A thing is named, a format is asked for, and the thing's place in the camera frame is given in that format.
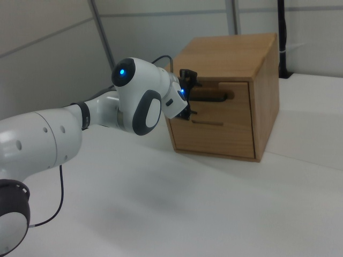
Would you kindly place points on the grey corner partition post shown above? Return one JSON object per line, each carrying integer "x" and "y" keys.
{"x": 103, "y": 32}

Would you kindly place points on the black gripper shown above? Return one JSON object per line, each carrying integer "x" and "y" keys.
{"x": 189, "y": 77}

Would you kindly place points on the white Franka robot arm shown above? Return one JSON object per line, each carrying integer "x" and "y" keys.
{"x": 142, "y": 80}

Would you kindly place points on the wooden two-drawer cabinet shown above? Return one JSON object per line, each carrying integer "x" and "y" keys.
{"x": 227, "y": 56}

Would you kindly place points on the wooden drawer with slot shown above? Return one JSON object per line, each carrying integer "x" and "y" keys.
{"x": 214, "y": 139}

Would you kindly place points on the black mount pole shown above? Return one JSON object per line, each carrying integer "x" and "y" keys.
{"x": 282, "y": 26}

